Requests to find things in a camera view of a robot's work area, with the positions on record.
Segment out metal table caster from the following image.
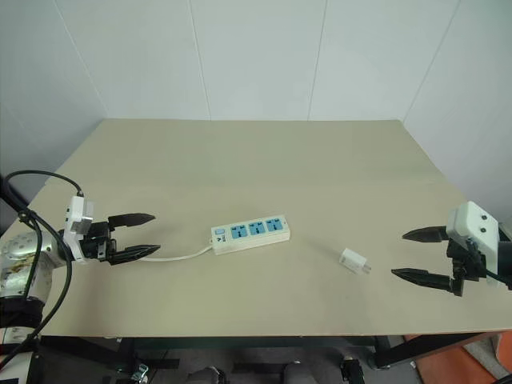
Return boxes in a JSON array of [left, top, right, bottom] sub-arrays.
[[339, 355, 366, 384], [129, 361, 151, 384]]

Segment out white power strip blue sockets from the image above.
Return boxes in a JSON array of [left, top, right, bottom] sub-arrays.
[[210, 214, 291, 256]]

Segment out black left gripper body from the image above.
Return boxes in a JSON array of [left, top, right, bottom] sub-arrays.
[[79, 219, 119, 266]]

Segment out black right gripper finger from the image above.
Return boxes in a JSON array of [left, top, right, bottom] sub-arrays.
[[390, 267, 466, 297], [402, 225, 451, 245]]

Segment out white charger plug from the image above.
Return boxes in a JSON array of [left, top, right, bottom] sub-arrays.
[[338, 247, 373, 277]]

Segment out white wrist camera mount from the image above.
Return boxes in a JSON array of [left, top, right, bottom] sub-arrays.
[[61, 194, 98, 266], [446, 201, 501, 289]]

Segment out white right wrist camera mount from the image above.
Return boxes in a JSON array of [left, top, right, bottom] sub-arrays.
[[446, 201, 501, 289]]

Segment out white power cable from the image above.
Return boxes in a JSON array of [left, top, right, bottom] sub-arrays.
[[139, 244, 215, 263]]

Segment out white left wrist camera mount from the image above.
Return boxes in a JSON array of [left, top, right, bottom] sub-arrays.
[[61, 194, 98, 266]]

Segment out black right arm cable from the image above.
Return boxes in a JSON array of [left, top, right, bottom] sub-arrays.
[[466, 238, 512, 290]]

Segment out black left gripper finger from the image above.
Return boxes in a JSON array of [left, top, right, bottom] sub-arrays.
[[107, 243, 162, 267], [107, 212, 157, 230]]

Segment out orange floor mat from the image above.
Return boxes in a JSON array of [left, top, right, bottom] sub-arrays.
[[414, 334, 512, 384]]

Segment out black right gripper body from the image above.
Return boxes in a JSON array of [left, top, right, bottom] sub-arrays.
[[445, 236, 487, 285]]

